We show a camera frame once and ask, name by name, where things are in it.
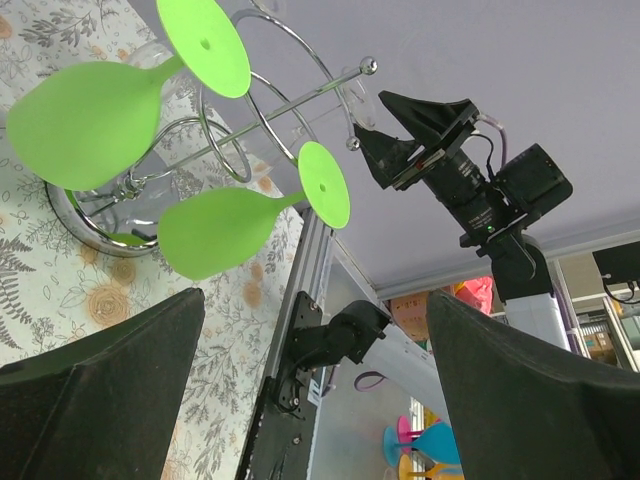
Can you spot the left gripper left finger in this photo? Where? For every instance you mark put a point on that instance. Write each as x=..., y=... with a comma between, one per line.
x=104, y=406

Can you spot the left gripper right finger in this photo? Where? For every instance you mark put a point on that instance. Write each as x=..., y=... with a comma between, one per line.
x=522, y=408

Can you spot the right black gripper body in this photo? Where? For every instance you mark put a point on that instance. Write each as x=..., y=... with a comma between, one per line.
x=493, y=211

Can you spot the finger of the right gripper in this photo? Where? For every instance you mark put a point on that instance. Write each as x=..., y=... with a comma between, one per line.
x=391, y=161
x=433, y=125

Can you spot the clear wine glass front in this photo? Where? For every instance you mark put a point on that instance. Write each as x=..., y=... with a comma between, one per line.
x=317, y=119

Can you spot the clear wine glass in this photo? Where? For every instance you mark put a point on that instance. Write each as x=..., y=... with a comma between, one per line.
x=317, y=119
x=151, y=54

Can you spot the chrome wine glass rack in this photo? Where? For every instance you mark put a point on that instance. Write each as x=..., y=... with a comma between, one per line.
x=121, y=218

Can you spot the green wine glass front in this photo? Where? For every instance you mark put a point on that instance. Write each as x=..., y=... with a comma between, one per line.
x=219, y=229

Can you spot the green wine glass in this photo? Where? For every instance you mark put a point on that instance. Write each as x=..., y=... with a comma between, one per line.
x=219, y=229
x=91, y=121

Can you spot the green wine glass rear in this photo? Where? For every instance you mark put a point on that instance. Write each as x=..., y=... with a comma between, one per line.
x=91, y=121

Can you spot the floral table mat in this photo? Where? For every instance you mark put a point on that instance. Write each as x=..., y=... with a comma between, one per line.
x=55, y=290

